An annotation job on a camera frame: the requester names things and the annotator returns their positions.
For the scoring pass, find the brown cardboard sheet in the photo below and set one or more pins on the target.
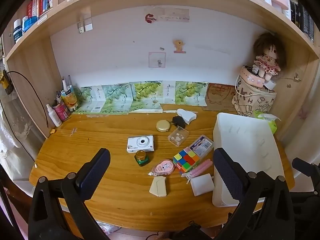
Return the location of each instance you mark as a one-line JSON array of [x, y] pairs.
[[220, 96]]

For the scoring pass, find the yellow black device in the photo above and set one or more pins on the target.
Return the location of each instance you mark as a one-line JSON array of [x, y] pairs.
[[6, 83]]

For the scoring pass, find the metal wall hook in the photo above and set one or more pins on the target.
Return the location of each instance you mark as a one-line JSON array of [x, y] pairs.
[[296, 77]]

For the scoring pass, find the blue bottle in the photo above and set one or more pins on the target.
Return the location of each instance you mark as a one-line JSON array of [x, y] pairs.
[[26, 23], [18, 31]]

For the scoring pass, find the white plastic bin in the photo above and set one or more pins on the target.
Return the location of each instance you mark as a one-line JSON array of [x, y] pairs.
[[250, 140]]

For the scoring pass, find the white floral curtain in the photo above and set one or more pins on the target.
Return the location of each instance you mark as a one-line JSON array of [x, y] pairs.
[[307, 135]]

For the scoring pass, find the pale paper wall strip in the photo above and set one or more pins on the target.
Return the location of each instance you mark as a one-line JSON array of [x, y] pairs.
[[175, 14]]

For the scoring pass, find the white lace curtain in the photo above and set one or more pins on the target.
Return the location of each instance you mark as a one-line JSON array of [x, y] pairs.
[[15, 130]]

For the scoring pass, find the white heart-shaped box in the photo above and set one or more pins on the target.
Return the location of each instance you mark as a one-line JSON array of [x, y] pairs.
[[187, 115]]

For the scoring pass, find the green bottle with gold cap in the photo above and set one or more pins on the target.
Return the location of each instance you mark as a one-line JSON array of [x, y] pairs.
[[141, 158]]

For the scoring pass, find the small clear plastic box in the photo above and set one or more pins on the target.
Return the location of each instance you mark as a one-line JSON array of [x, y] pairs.
[[178, 137]]

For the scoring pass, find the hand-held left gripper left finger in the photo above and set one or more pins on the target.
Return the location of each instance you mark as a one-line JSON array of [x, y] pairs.
[[95, 172]]

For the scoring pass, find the pink correction tape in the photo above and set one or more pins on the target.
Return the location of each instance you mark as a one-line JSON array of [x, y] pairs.
[[163, 167]]

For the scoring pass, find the green tissue pack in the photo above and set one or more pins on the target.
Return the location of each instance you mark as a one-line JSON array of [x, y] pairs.
[[271, 123]]

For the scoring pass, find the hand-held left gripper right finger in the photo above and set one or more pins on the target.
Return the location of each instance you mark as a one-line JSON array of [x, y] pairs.
[[227, 175]]

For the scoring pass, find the red wall sticker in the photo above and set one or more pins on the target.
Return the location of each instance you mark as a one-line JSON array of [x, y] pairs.
[[150, 18]]

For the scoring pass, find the pink square wall note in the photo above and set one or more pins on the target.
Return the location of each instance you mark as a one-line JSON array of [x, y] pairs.
[[157, 60]]

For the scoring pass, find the grape print carton with barcode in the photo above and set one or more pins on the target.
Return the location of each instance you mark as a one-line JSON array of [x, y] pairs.
[[105, 98]]

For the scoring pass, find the black zippered jacket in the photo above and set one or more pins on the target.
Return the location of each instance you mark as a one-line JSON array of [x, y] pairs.
[[192, 232]]

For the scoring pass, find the letter-print fabric bag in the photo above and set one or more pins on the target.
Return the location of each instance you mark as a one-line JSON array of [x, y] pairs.
[[252, 102]]

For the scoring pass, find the pink round box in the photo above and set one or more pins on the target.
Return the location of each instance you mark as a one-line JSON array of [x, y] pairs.
[[250, 77]]

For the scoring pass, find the small white charger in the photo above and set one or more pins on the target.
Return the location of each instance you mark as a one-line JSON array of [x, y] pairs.
[[270, 86]]

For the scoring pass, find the beige paper box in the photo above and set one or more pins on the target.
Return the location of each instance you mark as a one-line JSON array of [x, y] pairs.
[[158, 186]]

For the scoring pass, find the colourful puzzle cube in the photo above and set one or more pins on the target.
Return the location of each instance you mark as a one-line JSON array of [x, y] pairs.
[[186, 160]]

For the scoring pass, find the white power adapter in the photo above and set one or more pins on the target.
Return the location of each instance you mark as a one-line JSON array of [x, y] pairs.
[[202, 185]]

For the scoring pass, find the bear wall sticker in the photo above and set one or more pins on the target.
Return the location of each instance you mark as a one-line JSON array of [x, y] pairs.
[[179, 46]]

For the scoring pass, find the gold round tin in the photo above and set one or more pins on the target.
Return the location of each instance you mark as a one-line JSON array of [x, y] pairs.
[[163, 125]]

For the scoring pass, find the rag doll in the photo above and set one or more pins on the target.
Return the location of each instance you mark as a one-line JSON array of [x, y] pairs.
[[268, 55]]

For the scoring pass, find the row of dark books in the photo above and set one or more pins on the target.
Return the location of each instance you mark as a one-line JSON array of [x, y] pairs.
[[302, 17]]

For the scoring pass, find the pink can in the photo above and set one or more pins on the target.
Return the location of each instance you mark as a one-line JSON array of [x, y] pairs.
[[62, 111]]

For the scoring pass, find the clear labelled plastic case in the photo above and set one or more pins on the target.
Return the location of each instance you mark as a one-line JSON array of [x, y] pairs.
[[202, 145]]

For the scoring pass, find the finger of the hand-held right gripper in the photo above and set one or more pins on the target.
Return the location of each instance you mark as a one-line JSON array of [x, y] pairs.
[[306, 168]]

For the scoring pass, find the white compact camera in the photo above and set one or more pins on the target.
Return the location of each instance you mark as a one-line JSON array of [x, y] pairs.
[[140, 143]]

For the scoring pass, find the white spray bottle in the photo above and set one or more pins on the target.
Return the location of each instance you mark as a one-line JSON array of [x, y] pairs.
[[55, 117]]

